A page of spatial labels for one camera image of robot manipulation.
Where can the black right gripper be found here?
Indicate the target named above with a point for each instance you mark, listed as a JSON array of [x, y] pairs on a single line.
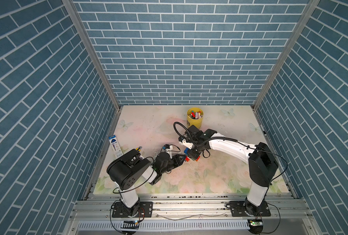
[[192, 156]]

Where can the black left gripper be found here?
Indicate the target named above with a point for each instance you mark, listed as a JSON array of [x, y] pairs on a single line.
[[175, 159]]

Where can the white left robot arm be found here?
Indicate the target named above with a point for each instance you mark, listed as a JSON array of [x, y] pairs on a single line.
[[131, 171]]

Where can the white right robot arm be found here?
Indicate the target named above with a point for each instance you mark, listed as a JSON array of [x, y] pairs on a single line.
[[261, 162]]

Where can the markers in cup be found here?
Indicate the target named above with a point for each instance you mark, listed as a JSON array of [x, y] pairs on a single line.
[[195, 115]]

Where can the yellow cup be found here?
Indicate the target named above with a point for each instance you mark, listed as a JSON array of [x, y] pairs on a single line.
[[196, 122]]

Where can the white blue pen box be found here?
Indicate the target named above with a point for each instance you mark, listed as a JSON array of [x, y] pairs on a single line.
[[115, 146]]

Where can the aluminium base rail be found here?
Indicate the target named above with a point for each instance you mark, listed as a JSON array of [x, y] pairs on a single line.
[[201, 214]]

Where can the aluminium corner post right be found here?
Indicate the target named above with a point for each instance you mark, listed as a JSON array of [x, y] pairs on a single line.
[[307, 13]]

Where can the aluminium corner post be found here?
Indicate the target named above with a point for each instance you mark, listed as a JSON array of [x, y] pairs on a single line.
[[75, 18], [307, 13]]

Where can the aluminium corner post left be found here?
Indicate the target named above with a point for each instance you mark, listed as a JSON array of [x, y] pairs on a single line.
[[75, 18]]

